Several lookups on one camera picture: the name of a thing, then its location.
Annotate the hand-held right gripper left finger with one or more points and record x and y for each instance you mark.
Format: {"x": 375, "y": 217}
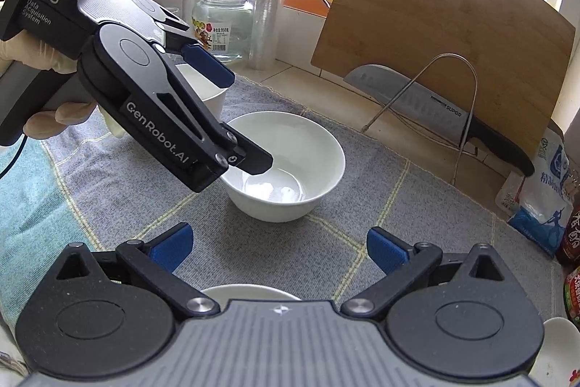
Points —
{"x": 174, "y": 250}

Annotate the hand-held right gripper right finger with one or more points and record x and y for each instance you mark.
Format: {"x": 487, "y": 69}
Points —
{"x": 385, "y": 252}

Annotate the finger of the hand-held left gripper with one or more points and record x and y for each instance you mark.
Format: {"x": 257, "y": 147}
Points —
{"x": 249, "y": 158}
{"x": 208, "y": 65}

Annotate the white floral bowl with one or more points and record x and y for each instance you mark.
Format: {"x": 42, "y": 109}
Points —
{"x": 308, "y": 169}
{"x": 249, "y": 291}
{"x": 206, "y": 96}

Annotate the person's left hand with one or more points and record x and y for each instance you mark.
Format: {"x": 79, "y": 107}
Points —
{"x": 45, "y": 58}

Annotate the glass jar, yellow lid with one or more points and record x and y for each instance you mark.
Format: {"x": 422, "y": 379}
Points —
{"x": 226, "y": 24}

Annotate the printed plaid towel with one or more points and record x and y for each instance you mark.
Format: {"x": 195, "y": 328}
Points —
{"x": 113, "y": 187}

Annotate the blue and white salt bag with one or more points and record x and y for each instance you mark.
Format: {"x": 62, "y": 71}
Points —
{"x": 543, "y": 205}

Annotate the dark vinegar bottle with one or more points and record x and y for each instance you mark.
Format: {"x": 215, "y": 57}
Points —
{"x": 572, "y": 233}

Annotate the green-lid sauce jar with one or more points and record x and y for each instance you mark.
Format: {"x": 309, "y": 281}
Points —
{"x": 574, "y": 296}

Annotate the white fruit-print plate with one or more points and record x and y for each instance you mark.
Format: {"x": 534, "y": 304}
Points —
{"x": 559, "y": 350}

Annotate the wooden cutting board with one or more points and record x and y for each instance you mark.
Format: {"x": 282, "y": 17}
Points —
{"x": 430, "y": 6}

